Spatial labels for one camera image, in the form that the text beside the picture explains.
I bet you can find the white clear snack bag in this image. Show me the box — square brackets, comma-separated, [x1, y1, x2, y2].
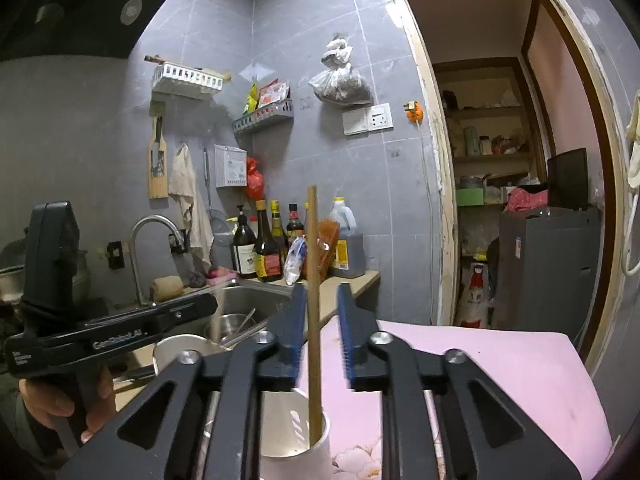
[283, 236, 307, 286]

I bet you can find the plastic bag on wall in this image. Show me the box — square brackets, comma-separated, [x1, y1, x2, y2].
[308, 35, 373, 107]

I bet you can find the beige hanging towel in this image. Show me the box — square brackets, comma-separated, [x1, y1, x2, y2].
[168, 143, 214, 268]

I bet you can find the red plastic bag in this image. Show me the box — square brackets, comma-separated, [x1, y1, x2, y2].
[245, 156, 265, 200]

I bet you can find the pink floral table cloth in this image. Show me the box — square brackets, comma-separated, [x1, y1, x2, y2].
[321, 318, 612, 479]

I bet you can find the range hood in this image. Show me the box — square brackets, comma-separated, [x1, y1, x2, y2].
[1, 0, 165, 61]

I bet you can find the chrome kitchen faucet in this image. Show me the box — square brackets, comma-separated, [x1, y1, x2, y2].
[128, 214, 186, 307]

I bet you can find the white wall socket plate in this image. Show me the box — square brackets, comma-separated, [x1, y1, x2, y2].
[343, 103, 394, 136]

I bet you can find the grey wall shelf basket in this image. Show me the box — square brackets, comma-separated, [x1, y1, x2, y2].
[232, 99, 294, 134]

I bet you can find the wooden cutting board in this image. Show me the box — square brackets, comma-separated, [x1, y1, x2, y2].
[148, 101, 168, 200]

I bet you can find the black monitor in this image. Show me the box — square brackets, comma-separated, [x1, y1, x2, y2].
[548, 148, 589, 210]

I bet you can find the white box on wall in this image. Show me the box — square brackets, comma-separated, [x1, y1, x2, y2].
[214, 145, 247, 188]

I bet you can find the brown wooden chopstick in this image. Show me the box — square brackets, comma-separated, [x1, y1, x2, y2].
[307, 185, 323, 446]

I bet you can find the steel bowl in sink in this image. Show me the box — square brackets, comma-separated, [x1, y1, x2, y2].
[203, 313, 256, 344]

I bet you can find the white wall rack basket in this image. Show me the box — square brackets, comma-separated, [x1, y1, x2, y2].
[144, 54, 232, 101]

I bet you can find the wooden shelf unit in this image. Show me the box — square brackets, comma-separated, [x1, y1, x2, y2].
[434, 56, 547, 260]

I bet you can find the person's left hand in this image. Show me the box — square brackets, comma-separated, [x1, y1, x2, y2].
[18, 367, 116, 442]

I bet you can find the stainless steel sink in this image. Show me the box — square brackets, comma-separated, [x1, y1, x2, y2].
[169, 280, 291, 340]

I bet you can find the dark wine bottle white label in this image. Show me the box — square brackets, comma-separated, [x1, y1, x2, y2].
[232, 205, 257, 278]

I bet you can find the orange spice packet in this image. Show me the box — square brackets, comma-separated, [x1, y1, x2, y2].
[317, 218, 340, 281]

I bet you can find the large vinegar jug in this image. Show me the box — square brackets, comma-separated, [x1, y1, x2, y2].
[330, 197, 366, 278]

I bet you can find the orange wall hook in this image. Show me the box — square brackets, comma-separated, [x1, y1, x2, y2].
[404, 100, 424, 125]

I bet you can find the dark grey cabinet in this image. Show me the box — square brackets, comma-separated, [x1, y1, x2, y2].
[492, 207, 601, 342]

